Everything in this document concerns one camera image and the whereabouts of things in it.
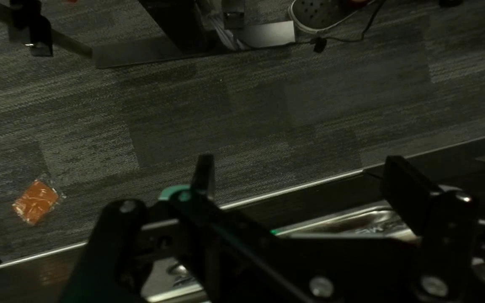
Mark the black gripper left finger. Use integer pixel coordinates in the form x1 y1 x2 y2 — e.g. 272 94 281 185
55 153 289 303

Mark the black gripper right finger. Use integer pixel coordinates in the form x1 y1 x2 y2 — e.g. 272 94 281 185
380 154 485 303

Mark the orange plastic packet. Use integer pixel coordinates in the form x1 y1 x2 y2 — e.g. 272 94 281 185
11 178 63 225

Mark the black stand leg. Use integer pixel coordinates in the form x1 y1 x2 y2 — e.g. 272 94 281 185
0 0 92 58

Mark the open black drawer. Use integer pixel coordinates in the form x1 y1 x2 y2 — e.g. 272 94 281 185
0 136 485 303

